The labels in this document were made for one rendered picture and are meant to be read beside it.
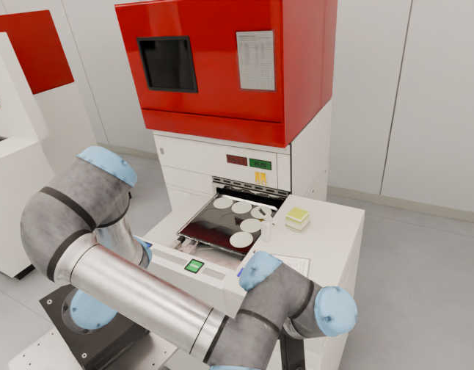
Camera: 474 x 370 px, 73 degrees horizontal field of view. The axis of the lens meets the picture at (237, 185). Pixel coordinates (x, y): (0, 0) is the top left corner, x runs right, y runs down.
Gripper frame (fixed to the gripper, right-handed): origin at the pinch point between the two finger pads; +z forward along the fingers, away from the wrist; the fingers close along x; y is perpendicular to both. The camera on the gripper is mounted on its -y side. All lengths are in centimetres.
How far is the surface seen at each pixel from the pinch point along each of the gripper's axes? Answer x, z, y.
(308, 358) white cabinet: -24.1, 23.6, -11.8
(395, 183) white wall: -206, 106, 77
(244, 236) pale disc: -24, 44, 38
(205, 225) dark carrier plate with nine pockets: -11, 56, 49
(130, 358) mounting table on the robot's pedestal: 29, 44, 4
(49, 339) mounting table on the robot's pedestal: 54, 61, 17
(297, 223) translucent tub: -38, 23, 33
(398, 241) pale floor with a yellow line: -181, 108, 29
